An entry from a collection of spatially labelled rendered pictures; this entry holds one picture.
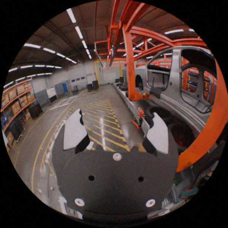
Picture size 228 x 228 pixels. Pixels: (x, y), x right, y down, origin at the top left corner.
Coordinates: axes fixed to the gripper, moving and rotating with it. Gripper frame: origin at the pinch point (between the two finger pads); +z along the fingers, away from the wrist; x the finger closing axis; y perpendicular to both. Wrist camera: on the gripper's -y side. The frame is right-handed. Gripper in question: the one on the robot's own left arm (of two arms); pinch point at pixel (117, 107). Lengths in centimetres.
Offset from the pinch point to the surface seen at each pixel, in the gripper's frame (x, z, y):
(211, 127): 58, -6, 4
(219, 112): 57, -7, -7
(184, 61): 286, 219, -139
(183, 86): 302, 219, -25
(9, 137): -852, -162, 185
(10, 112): -1033, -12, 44
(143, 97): 83, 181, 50
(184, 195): 67, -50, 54
